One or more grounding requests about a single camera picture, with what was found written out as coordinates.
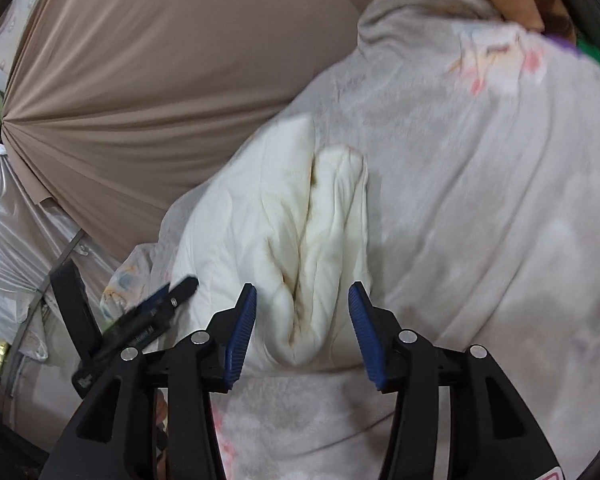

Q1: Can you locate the cream quilted jacket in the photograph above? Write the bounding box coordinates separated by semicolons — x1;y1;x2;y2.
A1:
171;115;370;375

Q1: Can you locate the silver satin fabric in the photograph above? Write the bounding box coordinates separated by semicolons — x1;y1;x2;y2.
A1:
0;147;120;451

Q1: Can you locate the beige draped curtain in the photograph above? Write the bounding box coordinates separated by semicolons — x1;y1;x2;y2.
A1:
3;0;372;259

